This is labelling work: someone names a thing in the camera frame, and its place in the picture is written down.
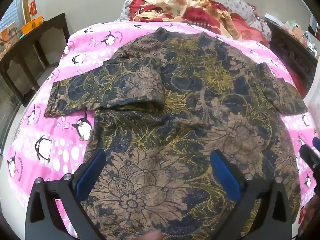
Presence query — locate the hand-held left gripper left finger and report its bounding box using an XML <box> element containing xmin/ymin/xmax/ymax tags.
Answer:
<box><xmin>25</xmin><ymin>149</ymin><xmax>107</xmax><ymax>240</ymax></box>

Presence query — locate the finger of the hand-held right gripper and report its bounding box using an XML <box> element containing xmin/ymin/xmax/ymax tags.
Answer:
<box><xmin>299</xmin><ymin>137</ymin><xmax>320</xmax><ymax>193</ymax></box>

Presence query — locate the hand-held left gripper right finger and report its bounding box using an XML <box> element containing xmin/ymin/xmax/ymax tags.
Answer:
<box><xmin>210</xmin><ymin>150</ymin><xmax>293</xmax><ymax>240</ymax></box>

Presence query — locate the brown floral patterned shirt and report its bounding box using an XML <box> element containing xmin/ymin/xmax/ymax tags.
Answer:
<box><xmin>44</xmin><ymin>27</ymin><xmax>308</xmax><ymax>240</ymax></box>

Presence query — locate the pink penguin print blanket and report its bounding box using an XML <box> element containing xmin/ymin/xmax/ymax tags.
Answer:
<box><xmin>5</xmin><ymin>21</ymin><xmax>320</xmax><ymax>238</ymax></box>

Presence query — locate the white plastic bag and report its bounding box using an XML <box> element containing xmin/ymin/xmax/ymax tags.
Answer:
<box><xmin>303</xmin><ymin>79</ymin><xmax>320</xmax><ymax>132</ymax></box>

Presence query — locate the dark carved wooden headboard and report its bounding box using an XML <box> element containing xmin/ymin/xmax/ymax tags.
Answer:
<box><xmin>264</xmin><ymin>17</ymin><xmax>320</xmax><ymax>98</ymax></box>

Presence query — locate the clutter of small packets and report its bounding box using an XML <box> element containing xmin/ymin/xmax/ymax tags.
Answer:
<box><xmin>282</xmin><ymin>19</ymin><xmax>320</xmax><ymax>57</ymax></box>

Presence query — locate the dark wooden console table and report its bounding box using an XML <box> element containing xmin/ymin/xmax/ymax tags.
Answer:
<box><xmin>0</xmin><ymin>13</ymin><xmax>70</xmax><ymax>107</ymax></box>

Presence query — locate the orange bag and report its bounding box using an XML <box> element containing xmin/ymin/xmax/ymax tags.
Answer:
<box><xmin>0</xmin><ymin>22</ymin><xmax>18</xmax><ymax>43</ymax></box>
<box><xmin>21</xmin><ymin>15</ymin><xmax>44</xmax><ymax>34</ymax></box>

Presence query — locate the red floral blanket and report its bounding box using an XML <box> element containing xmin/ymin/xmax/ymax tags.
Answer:
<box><xmin>129</xmin><ymin>0</ymin><xmax>269</xmax><ymax>46</ymax></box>

